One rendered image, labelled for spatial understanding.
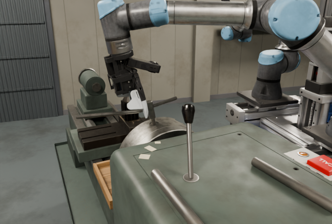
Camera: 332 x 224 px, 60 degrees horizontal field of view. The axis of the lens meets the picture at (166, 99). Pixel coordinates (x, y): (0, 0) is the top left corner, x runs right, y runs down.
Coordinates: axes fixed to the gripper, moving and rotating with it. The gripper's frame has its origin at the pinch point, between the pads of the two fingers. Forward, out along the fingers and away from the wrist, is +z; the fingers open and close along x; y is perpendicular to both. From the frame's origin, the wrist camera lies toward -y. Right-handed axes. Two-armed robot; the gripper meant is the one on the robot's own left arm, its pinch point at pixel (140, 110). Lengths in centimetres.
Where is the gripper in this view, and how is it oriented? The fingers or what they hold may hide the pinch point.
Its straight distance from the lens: 95.1
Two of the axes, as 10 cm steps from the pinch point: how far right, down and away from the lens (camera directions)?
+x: 4.1, 3.0, -8.6
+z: 1.6, 9.1, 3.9
